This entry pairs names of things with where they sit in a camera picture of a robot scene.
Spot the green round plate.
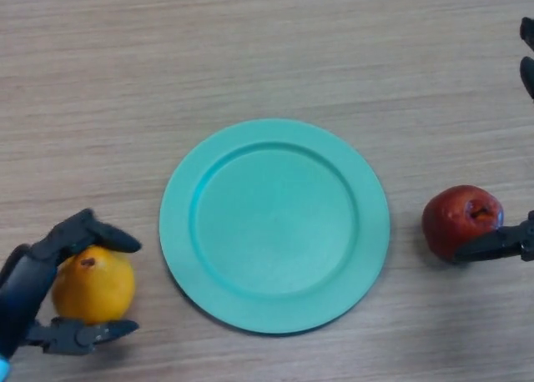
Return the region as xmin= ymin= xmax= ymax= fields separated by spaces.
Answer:
xmin=159 ymin=118 xmax=391 ymax=336

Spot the yellow pear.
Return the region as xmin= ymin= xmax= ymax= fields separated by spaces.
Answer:
xmin=52 ymin=247 xmax=137 ymax=325

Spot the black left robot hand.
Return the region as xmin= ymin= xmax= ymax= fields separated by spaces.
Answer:
xmin=0 ymin=209 xmax=143 ymax=358

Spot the red apple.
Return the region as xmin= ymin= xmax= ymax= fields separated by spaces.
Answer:
xmin=421 ymin=184 xmax=505 ymax=261

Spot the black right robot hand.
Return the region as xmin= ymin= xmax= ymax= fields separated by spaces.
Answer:
xmin=453 ymin=17 xmax=534 ymax=264

